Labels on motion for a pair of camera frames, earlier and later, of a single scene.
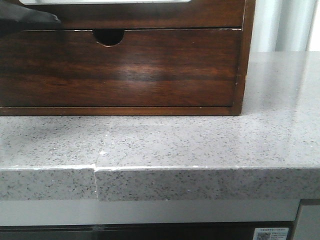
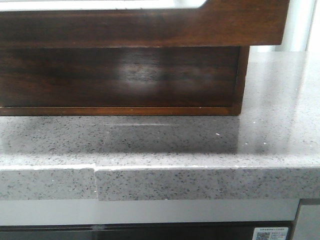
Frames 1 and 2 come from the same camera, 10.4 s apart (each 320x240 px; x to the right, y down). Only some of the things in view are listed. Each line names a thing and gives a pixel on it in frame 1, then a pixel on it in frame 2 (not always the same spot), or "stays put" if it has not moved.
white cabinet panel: (308, 227) stays put
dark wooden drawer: (146, 68) to (218, 23)
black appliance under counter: (205, 231) stays put
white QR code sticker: (271, 233) stays put
